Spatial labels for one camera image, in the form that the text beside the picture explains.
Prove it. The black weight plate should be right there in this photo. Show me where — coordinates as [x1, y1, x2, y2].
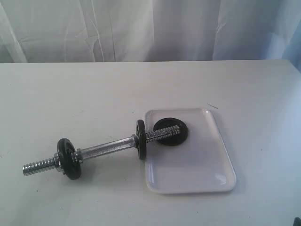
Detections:
[153, 118, 189, 146]
[57, 138, 77, 180]

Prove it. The chrome threaded dumbbell bar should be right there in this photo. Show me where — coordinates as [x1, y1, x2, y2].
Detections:
[23, 125, 180, 179]

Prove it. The black weight plate tray side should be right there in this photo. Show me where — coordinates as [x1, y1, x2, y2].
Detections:
[136, 120, 147, 160]

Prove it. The white rectangular plastic tray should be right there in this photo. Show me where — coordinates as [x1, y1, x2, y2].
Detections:
[145, 108, 237, 194]

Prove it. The chrome spin-lock nut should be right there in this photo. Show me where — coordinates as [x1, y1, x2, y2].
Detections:
[54, 153, 63, 172]

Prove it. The white backdrop curtain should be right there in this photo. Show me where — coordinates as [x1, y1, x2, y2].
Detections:
[0, 0, 301, 68]

